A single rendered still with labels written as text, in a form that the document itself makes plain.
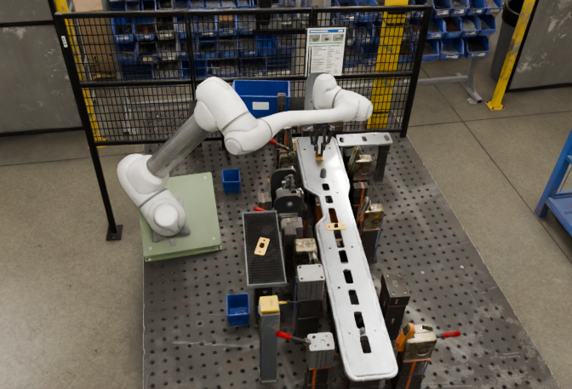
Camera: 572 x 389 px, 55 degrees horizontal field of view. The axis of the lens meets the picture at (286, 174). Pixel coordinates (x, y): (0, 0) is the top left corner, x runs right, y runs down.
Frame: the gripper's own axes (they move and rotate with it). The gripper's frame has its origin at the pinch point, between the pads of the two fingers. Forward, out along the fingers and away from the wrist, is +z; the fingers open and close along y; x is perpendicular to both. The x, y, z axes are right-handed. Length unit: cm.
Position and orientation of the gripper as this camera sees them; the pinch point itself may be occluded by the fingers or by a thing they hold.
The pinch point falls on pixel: (319, 150)
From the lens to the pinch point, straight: 269.5
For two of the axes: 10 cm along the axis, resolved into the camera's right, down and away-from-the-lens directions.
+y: 9.9, -0.5, 1.0
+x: -1.1, -6.5, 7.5
